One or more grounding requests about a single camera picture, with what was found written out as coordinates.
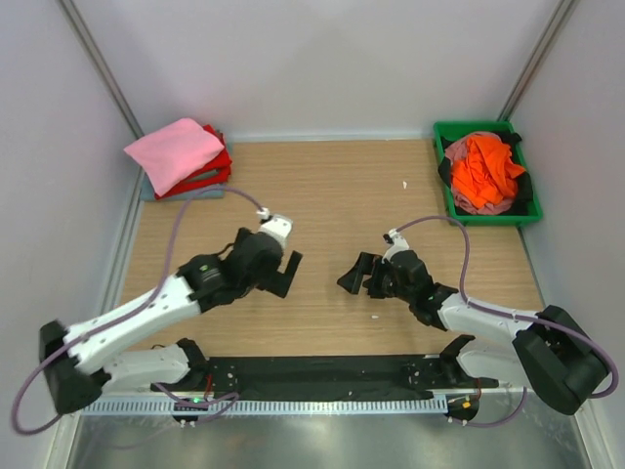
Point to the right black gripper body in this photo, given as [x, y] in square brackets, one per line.
[383, 282]

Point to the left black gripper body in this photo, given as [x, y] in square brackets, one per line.
[269, 281]

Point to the pink t shirt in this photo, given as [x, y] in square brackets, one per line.
[174, 152]

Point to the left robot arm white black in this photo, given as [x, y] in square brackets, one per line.
[84, 360]

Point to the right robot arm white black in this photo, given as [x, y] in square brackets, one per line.
[546, 352]

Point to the red folded t shirt lower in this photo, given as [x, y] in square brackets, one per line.
[196, 183]

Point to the red folded t shirt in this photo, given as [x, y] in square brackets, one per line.
[221, 160]
[196, 183]

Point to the red folded t shirt top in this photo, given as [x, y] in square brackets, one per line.
[221, 160]

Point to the grey folded t shirt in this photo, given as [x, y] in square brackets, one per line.
[147, 190]

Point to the orange t shirt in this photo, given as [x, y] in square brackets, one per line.
[488, 173]

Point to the green plastic bin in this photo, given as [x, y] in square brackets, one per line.
[529, 210]

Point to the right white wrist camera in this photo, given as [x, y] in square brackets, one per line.
[397, 243]

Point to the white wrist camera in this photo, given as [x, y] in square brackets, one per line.
[277, 226]
[397, 243]

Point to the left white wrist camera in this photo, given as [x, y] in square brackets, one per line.
[277, 226]

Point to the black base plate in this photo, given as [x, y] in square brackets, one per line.
[329, 379]

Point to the white slotted cable duct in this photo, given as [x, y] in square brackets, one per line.
[159, 406]

